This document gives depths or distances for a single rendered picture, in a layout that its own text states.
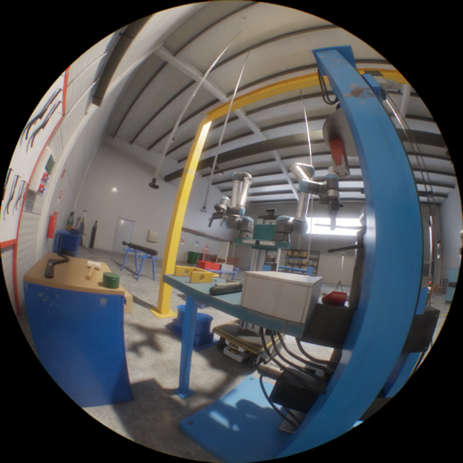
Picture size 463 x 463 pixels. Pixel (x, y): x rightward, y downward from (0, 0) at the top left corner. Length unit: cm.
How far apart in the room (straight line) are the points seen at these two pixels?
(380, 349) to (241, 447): 93
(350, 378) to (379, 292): 30
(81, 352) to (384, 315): 129
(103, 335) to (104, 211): 980
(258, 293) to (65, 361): 109
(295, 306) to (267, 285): 11
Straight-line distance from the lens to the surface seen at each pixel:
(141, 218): 1116
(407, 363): 99
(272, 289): 52
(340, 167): 128
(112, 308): 95
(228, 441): 123
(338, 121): 134
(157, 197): 1175
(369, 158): 65
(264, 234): 189
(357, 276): 100
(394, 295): 56
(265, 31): 598
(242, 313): 58
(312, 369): 127
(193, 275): 82
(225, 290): 70
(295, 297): 50
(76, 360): 113
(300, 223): 168
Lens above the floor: 124
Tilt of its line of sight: 8 degrees up
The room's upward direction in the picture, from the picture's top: 9 degrees clockwise
